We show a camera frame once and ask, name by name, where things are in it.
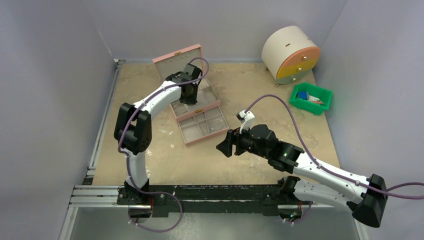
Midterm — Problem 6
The blue block in bin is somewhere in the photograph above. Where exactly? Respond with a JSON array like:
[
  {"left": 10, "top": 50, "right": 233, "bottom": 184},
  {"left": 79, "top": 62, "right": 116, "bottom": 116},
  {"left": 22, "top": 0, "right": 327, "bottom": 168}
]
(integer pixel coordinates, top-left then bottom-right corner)
[{"left": 296, "top": 91, "right": 309, "bottom": 100}]

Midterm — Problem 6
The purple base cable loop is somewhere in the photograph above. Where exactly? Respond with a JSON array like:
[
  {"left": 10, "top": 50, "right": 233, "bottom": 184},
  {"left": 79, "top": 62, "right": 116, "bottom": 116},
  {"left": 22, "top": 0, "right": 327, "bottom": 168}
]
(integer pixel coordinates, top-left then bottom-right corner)
[{"left": 128, "top": 192, "right": 184, "bottom": 234}]

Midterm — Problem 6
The white tool in bin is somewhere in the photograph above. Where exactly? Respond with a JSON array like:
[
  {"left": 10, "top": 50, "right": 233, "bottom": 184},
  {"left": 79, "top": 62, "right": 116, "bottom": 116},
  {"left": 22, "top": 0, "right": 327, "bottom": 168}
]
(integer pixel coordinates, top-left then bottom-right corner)
[{"left": 308, "top": 95, "right": 325, "bottom": 105}]

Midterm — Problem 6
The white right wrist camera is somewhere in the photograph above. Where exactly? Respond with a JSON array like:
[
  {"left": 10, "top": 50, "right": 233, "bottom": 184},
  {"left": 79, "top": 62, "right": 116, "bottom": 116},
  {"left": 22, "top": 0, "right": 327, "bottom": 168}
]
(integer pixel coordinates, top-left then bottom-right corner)
[{"left": 236, "top": 110, "right": 255, "bottom": 134}]

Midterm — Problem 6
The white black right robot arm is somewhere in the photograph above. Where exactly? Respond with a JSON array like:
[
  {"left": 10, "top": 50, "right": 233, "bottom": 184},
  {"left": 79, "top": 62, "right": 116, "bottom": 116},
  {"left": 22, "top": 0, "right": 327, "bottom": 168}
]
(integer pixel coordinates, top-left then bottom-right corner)
[{"left": 216, "top": 124, "right": 388, "bottom": 228}]

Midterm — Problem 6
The aluminium table frame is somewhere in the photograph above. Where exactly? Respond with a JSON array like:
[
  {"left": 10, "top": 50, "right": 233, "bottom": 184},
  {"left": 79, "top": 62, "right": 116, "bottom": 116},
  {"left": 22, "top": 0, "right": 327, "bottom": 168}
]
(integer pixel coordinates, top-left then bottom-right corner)
[{"left": 59, "top": 59, "right": 158, "bottom": 240}]

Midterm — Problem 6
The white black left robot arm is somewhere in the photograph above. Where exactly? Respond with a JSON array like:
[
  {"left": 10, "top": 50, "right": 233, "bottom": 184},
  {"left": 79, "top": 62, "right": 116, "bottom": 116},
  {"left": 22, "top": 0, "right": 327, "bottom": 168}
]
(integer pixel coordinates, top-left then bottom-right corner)
[{"left": 113, "top": 62, "right": 208, "bottom": 205}]

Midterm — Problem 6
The round white drawer cabinet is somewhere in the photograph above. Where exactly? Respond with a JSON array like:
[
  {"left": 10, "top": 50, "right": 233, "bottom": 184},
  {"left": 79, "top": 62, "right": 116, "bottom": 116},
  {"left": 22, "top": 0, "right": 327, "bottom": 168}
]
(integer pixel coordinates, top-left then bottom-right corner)
[{"left": 261, "top": 25, "right": 321, "bottom": 86}]

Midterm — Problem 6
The pink jewelry box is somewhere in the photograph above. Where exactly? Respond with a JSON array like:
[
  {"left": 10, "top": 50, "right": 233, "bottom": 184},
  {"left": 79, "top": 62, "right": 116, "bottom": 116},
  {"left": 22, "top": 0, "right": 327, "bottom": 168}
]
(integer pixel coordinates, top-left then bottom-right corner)
[{"left": 152, "top": 44, "right": 221, "bottom": 122}]

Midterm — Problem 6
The green plastic bin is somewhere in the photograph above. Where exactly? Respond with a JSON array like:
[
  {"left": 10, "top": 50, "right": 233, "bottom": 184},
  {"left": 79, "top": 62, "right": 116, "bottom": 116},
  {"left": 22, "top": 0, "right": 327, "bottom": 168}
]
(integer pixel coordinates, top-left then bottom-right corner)
[{"left": 289, "top": 82, "right": 333, "bottom": 116}]

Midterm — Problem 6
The pink jewelry box drawer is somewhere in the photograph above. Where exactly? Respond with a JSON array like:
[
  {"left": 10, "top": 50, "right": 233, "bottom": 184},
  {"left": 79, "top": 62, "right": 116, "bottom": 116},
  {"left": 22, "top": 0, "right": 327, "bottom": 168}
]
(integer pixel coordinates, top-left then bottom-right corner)
[{"left": 177, "top": 106, "right": 229, "bottom": 146}]

